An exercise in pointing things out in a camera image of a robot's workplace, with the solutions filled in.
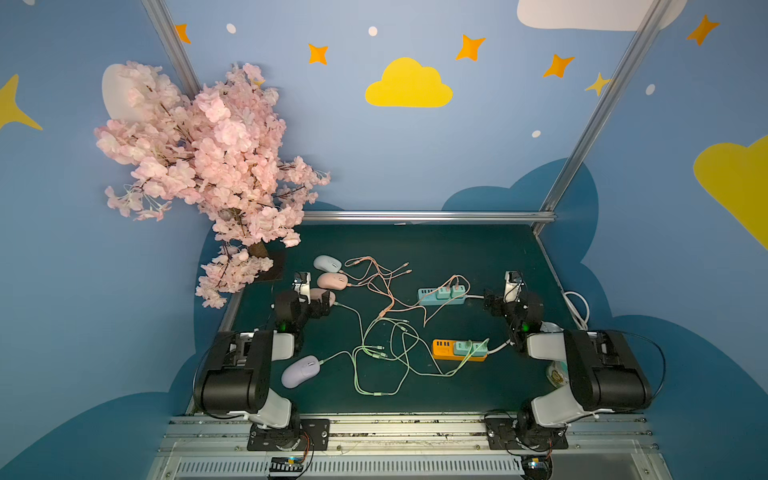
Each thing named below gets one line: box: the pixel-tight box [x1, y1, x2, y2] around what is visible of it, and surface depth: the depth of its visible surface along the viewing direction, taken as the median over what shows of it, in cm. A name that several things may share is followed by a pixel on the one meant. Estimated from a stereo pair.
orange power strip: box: [432, 339, 488, 362], surface depth 88 cm
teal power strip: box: [418, 288, 466, 306], surface depth 100 cm
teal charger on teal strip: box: [436, 286, 451, 300], surface depth 97 cm
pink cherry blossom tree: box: [94, 62, 331, 308], surface depth 70 cm
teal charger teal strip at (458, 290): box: [451, 285, 466, 298], surface depth 97 cm
